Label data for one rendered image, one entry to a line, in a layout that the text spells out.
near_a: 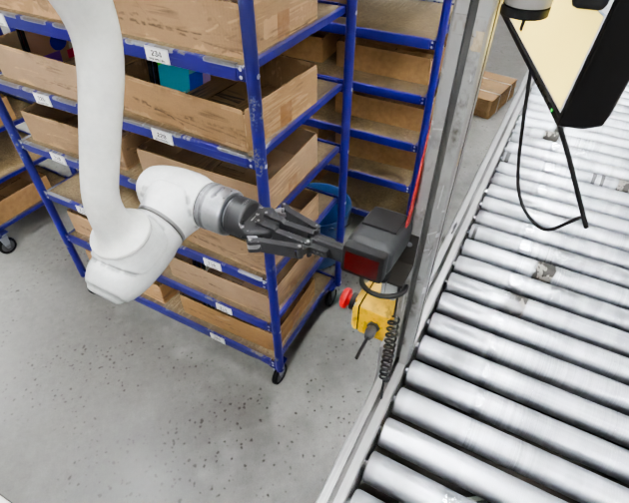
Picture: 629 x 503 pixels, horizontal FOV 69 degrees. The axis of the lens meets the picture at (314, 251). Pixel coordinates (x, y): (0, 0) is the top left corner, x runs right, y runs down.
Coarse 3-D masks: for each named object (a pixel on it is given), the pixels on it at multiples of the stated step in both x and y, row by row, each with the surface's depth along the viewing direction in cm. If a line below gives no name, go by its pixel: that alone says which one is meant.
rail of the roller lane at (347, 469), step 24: (504, 120) 155; (504, 144) 143; (480, 168) 133; (480, 192) 125; (456, 216) 117; (456, 240) 110; (432, 288) 99; (432, 312) 102; (408, 360) 86; (384, 384) 83; (384, 408) 79; (360, 432) 77; (360, 456) 73; (336, 480) 70
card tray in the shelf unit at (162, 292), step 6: (90, 252) 181; (90, 258) 184; (156, 282) 181; (150, 288) 172; (156, 288) 170; (162, 288) 170; (168, 288) 173; (174, 288) 176; (150, 294) 176; (156, 294) 173; (162, 294) 171; (168, 294) 174; (174, 294) 177; (162, 300) 174; (168, 300) 175
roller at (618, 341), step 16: (448, 288) 101; (464, 288) 99; (480, 288) 98; (496, 288) 98; (496, 304) 97; (512, 304) 96; (528, 304) 95; (544, 304) 95; (528, 320) 95; (544, 320) 94; (560, 320) 92; (576, 320) 92; (592, 320) 92; (576, 336) 92; (592, 336) 90; (608, 336) 90; (624, 336) 89; (624, 352) 89
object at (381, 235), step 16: (368, 224) 61; (384, 224) 61; (400, 224) 61; (352, 240) 59; (368, 240) 59; (384, 240) 58; (400, 240) 60; (352, 256) 58; (368, 256) 57; (384, 256) 57; (352, 272) 60; (368, 272) 58; (384, 272) 58
